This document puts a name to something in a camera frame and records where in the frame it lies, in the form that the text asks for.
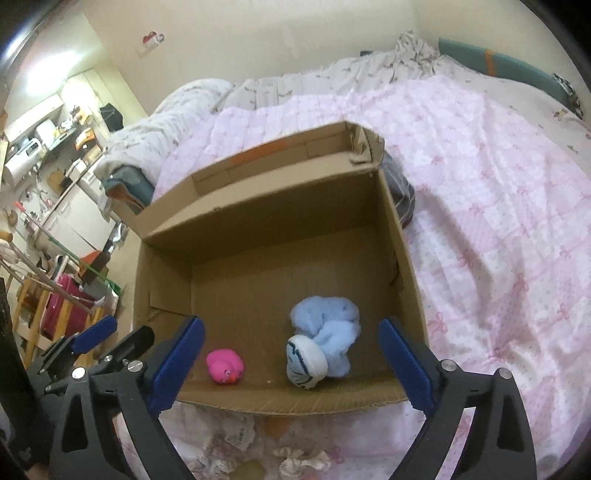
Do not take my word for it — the white labelled plastic packet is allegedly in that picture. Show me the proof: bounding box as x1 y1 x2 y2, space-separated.
221 415 256 452

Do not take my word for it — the orange brown tube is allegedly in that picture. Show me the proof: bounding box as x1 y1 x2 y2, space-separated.
264 416 291 439

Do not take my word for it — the open cardboard box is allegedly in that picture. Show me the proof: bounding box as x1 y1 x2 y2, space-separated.
134 122 427 416

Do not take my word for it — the cream scrunchie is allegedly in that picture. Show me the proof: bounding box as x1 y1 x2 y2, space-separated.
273 447 332 480

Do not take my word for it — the dark grey garment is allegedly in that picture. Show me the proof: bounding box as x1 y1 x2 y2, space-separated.
381 153 416 228

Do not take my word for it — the pink rubber duck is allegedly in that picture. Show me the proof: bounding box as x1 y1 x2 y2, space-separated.
205 349 245 384

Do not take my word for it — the white patterned duvet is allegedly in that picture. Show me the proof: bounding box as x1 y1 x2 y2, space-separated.
95 32 590 188

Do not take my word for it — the cardboard bedside box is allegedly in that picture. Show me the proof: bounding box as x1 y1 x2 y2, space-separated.
108 197 143 236

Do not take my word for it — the white water heater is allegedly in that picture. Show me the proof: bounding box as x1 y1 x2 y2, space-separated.
2 138 42 187

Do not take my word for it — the pink bow quilt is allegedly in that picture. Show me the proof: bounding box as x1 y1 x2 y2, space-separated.
151 76 590 479

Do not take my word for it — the teal headboard cushion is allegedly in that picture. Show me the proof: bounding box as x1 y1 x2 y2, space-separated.
438 38 584 120

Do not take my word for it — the wall hook with red item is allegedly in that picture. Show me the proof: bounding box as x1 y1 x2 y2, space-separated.
137 31 165 57

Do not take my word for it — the yellow wooden rack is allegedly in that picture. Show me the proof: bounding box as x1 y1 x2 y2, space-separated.
9 274 105 367

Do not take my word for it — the blue plush slipper toy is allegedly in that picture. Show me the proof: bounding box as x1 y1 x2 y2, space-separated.
286 296 361 390

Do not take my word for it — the black hanging garment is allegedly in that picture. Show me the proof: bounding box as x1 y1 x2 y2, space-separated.
99 103 124 133

